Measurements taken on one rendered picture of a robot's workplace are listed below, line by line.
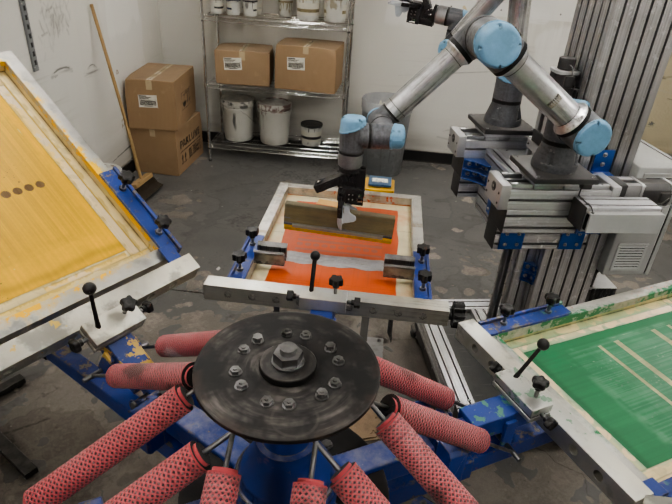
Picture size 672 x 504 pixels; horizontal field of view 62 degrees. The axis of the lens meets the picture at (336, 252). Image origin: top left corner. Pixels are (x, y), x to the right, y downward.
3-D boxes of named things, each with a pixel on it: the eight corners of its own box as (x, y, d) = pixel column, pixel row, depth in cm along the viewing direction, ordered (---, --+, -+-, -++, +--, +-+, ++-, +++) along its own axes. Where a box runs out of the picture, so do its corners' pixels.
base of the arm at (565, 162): (564, 158, 197) (571, 131, 192) (584, 175, 184) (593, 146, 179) (523, 157, 196) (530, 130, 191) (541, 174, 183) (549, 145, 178)
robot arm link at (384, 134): (400, 116, 171) (365, 115, 170) (407, 128, 162) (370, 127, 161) (398, 141, 175) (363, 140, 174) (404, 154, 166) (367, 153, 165)
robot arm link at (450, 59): (478, 1, 166) (356, 113, 181) (489, 6, 157) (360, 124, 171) (499, 31, 171) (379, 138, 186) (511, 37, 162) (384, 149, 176)
